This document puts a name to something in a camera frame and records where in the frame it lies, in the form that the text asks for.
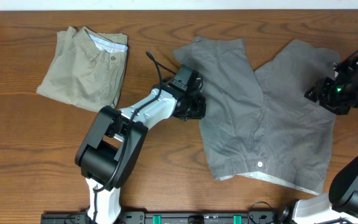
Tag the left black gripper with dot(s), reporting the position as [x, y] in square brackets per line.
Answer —
[200, 113]

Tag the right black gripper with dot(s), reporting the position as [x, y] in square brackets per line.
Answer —
[320, 92]

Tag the grey shorts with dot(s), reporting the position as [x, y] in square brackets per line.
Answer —
[258, 122]

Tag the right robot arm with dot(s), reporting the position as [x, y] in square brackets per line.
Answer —
[340, 204]

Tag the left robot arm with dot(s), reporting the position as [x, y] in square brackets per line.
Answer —
[111, 147]

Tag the folded khaki shorts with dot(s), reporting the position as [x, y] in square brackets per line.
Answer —
[87, 70]

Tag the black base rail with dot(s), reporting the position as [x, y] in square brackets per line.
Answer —
[169, 218]

